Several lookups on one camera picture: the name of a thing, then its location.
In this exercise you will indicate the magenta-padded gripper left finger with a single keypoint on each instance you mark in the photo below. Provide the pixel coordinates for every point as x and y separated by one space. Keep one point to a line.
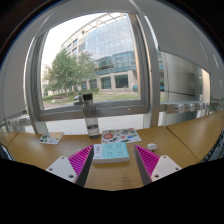
65 166

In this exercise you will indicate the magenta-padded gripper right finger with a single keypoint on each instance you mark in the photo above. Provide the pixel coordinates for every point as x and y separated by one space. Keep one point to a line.
160 166

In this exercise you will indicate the small colourful sticker sheet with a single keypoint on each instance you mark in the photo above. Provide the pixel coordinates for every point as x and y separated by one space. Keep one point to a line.
50 138

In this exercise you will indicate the white and mint power strip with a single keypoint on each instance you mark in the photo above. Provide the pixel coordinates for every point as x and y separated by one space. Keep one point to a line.
111 152

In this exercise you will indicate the large colourful sticker sheet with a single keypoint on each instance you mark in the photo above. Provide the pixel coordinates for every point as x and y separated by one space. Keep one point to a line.
120 136

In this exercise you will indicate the clear bottle with dark cap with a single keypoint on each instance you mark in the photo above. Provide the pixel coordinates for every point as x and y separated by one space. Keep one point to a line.
91 120

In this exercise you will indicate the green tree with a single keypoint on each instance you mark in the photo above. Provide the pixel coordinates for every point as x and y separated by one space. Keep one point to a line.
68 73

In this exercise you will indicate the glass office building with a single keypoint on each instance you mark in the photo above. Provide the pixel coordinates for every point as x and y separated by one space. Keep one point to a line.
111 46

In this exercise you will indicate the white round wall knob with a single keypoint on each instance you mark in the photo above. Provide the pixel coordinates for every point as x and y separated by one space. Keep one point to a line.
201 106
181 108
192 107
205 105

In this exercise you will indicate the grey window frame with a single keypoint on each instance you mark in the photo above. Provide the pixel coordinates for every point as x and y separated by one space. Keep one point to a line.
144 66

